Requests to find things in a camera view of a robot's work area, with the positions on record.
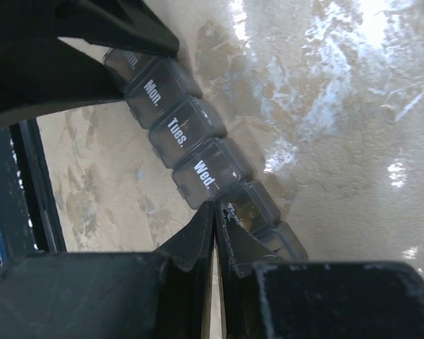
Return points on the grey weekly pill organizer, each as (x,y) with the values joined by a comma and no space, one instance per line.
(190,139)

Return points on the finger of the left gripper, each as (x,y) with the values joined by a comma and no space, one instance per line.
(41,74)

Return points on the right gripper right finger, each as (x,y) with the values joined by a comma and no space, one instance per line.
(265,296)

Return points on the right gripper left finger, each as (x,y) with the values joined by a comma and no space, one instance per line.
(165,293)

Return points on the black base frame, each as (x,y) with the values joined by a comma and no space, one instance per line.
(29,220)

